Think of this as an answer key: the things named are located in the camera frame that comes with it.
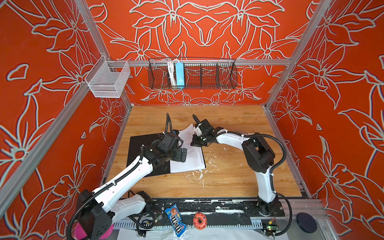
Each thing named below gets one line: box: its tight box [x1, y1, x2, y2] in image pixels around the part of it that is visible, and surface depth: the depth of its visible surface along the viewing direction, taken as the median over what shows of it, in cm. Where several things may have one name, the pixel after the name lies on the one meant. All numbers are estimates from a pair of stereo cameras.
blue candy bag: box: [165, 204, 187, 238], surface depth 71 cm
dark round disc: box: [296, 212, 318, 234], surface depth 70 cm
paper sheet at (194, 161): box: [170, 146, 206, 173], surface depth 88 cm
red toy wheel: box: [192, 212, 208, 230], surface depth 70 cm
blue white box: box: [175, 62, 185, 89], surface depth 92 cm
